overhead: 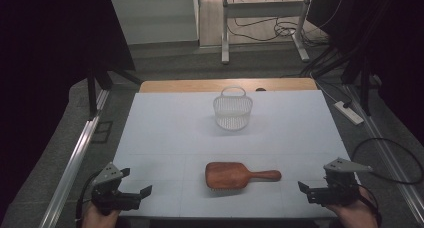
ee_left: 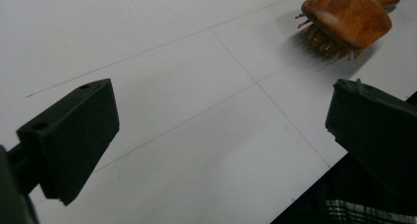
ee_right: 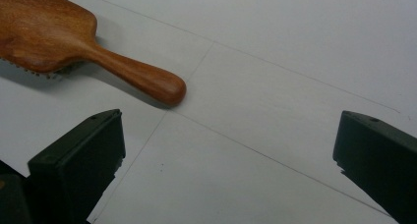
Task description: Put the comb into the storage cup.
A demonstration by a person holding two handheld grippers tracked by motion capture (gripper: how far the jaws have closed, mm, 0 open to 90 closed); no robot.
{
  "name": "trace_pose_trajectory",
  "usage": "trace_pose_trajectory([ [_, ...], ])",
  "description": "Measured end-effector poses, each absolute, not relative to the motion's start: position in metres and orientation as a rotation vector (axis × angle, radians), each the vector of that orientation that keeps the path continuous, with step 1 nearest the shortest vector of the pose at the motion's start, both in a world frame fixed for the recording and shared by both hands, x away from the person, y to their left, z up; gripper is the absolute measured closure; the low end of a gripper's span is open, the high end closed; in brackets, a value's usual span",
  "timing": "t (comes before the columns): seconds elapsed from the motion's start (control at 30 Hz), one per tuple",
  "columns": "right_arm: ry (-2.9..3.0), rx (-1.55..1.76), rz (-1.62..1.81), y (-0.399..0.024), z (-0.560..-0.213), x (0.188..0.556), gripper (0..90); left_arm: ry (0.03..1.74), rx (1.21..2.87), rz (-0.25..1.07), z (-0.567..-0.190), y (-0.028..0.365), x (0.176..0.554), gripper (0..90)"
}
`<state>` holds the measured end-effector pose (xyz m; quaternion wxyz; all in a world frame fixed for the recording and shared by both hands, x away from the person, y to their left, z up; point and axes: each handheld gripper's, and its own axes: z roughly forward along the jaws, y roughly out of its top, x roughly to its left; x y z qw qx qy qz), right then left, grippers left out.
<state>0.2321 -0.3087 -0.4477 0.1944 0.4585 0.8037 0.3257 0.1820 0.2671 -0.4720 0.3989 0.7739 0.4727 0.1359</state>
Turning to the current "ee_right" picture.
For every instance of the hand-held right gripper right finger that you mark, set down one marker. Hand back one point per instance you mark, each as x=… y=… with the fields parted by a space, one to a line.
x=383 y=158

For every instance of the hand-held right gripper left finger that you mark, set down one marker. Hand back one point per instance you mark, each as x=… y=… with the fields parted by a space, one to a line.
x=75 y=158

